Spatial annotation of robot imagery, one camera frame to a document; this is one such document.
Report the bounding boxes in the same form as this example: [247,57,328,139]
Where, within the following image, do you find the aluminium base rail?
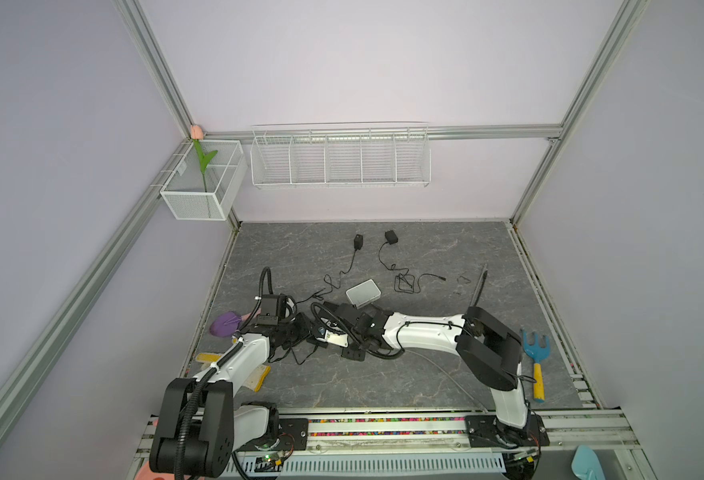
[135,409,641,475]

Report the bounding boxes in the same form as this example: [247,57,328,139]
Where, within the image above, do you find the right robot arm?
[310,303,550,450]

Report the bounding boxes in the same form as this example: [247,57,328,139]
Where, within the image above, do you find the white wire wall basket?
[250,123,432,188]

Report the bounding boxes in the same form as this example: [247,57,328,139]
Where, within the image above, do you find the white mesh box basket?
[160,140,248,221]

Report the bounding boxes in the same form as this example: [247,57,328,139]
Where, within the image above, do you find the thick black cable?
[469,266,490,308]

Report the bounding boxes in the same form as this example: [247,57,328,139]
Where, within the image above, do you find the black power adapter right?
[384,230,399,245]

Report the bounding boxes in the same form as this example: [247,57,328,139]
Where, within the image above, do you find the artificial tulip flower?
[190,125,218,192]

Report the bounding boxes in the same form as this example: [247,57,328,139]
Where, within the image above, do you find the purple pink toy shovel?
[208,311,250,338]

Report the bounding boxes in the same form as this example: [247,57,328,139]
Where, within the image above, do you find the blue yellow toy rake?
[521,329,551,403]

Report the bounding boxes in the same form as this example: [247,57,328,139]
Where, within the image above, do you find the light blue toy scoop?
[571,445,606,480]

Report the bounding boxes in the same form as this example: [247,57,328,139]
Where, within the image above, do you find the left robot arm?
[148,268,310,479]

